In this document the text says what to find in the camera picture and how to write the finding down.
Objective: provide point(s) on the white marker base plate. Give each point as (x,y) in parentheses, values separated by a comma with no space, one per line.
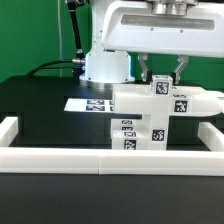
(89,105)

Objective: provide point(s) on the white U-shaped fence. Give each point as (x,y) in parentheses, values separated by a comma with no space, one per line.
(102,162)

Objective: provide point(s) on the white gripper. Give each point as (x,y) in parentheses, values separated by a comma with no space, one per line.
(131,26)

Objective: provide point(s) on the white chair back frame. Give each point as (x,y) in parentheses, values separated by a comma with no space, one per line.
(182,101)

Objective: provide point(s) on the white chair seat part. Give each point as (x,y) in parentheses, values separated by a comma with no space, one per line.
(156,132)

